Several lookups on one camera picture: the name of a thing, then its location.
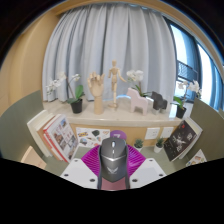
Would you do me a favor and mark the pale grey curtain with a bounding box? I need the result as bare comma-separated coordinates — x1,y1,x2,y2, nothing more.
41,3,178,103

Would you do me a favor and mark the small succulent in white pot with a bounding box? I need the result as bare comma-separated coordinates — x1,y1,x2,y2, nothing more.
153,137,165,154
133,138,145,153

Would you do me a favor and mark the wooden hand model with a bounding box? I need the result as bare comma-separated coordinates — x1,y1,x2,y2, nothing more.
87,71,106,115

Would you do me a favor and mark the wooden artist mannequin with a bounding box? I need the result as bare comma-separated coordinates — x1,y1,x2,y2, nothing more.
107,59,128,110

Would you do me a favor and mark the beige card with red print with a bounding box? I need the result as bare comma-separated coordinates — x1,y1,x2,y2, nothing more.
20,145,48,170

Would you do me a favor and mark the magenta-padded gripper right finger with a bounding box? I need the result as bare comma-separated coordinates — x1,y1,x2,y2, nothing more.
126,145,167,190

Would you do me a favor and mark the black horse figurine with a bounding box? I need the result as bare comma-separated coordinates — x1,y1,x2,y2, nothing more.
150,91,169,114

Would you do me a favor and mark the tan book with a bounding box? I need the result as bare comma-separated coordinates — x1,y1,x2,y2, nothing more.
36,114,59,158

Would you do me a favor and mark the dark-framed window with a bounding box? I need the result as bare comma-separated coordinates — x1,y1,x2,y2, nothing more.
166,19,224,111

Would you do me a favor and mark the wooden shelf ledge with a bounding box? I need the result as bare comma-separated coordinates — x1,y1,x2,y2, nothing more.
42,99,188,148

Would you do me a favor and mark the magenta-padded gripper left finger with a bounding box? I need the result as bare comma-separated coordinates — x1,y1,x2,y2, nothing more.
60,145,102,190

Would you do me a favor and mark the white orchid in black pot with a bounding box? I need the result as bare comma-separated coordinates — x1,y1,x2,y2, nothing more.
172,79,203,120
126,69,151,98
45,71,85,114

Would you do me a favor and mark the black book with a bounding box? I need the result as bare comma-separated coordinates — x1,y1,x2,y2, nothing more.
163,119,198,162

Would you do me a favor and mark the dark grey computer mouse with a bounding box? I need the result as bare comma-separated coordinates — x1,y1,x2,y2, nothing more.
97,137,130,191

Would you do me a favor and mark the pink horse figurine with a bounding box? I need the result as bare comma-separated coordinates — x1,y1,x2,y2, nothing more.
126,87,151,116

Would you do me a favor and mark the purple round number sign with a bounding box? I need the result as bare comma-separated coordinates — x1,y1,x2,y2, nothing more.
109,130,128,141

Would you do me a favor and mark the white sticker sheet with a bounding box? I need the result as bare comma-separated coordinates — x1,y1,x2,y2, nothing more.
75,127,111,149

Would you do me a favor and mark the red-edged picture magazine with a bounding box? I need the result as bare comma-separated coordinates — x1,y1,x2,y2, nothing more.
42,114,80,164

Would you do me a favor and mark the white wall socket plate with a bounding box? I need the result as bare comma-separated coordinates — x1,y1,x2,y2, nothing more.
144,127,161,140
160,126,175,139

